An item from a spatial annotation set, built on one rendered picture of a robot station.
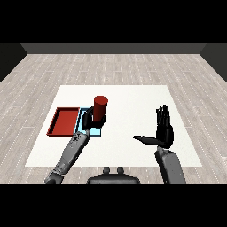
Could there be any light blue shallow open box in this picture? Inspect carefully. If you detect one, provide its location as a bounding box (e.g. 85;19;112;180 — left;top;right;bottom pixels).
74;106;103;137

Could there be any red shallow open box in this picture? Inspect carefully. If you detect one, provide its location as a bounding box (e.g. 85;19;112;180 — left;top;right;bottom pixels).
46;106;81;137

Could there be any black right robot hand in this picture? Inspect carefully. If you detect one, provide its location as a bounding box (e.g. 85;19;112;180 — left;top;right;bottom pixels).
132;104;175;150

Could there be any dark grey robot body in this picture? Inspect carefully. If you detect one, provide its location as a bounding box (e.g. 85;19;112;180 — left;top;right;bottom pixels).
86;166;142;185

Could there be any red can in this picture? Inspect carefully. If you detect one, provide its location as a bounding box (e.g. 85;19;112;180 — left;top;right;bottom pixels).
92;95;109;123

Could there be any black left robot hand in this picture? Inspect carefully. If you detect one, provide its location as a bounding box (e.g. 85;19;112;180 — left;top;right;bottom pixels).
81;106;107;132

